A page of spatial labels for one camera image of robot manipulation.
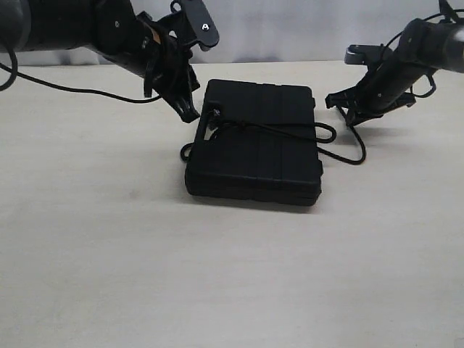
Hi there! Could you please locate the thin black cable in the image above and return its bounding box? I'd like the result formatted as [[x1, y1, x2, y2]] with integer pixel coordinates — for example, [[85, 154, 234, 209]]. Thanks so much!
[[0, 49, 171, 104], [376, 0, 464, 99]]

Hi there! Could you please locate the black cord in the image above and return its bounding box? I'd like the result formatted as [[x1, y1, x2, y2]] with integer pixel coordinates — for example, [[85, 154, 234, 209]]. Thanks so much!
[[178, 104, 367, 165]]

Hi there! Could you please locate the white backdrop curtain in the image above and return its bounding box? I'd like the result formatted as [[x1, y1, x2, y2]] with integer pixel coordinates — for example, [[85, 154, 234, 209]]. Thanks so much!
[[17, 1, 438, 66]]

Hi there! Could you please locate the thin black left cable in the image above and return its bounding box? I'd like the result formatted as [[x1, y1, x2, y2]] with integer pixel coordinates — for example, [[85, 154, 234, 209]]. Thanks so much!
[[0, 49, 171, 104]]

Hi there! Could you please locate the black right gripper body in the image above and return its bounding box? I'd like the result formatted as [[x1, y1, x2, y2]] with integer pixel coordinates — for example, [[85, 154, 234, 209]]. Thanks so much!
[[357, 54, 424, 116]]

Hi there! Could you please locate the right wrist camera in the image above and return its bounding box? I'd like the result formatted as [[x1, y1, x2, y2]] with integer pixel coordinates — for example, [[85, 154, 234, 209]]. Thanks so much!
[[344, 44, 393, 66]]

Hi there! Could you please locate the black plastic carry case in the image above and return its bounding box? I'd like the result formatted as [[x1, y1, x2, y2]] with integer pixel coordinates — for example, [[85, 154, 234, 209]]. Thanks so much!
[[184, 79, 323, 207]]

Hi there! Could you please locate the thin black right cable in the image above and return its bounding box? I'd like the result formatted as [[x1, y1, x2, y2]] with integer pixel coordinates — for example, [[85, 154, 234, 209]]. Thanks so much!
[[376, 0, 464, 99]]

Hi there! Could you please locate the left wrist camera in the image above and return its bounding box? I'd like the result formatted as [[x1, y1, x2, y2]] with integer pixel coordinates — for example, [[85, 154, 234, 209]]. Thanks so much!
[[170, 0, 220, 51]]

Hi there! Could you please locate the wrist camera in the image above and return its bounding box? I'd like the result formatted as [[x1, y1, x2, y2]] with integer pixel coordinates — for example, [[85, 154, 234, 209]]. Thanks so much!
[[170, 0, 220, 51], [344, 44, 393, 66]]

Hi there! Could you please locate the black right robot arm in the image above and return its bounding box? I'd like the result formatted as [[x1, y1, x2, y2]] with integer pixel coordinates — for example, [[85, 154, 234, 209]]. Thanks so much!
[[325, 19, 463, 126]]

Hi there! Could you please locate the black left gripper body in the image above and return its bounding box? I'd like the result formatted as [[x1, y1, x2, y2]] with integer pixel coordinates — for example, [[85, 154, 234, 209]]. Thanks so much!
[[139, 12, 200, 99]]

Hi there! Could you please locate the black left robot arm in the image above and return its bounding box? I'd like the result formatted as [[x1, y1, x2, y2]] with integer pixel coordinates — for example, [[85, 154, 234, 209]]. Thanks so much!
[[1, 1, 199, 123]]

